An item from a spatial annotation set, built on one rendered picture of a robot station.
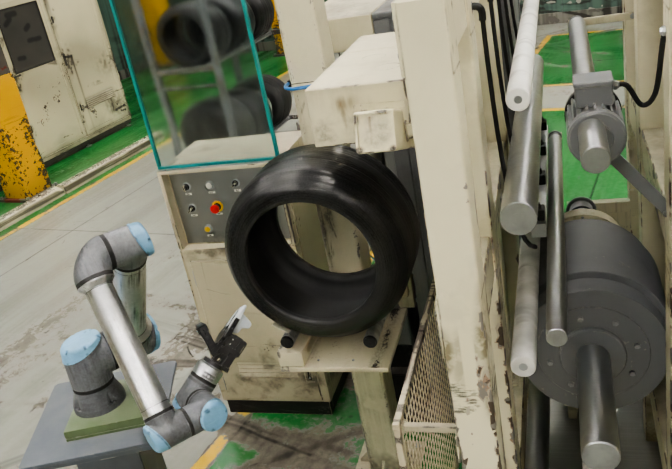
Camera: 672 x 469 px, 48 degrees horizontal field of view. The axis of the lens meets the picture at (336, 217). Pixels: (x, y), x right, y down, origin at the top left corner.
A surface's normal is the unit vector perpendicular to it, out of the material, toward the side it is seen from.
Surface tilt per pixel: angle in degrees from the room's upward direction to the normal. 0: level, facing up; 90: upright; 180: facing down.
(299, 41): 90
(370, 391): 90
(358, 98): 90
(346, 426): 0
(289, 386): 90
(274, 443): 0
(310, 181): 43
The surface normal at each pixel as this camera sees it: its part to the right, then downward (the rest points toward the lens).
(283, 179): -0.37, -0.37
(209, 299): -0.25, 0.43
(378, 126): -0.29, 0.12
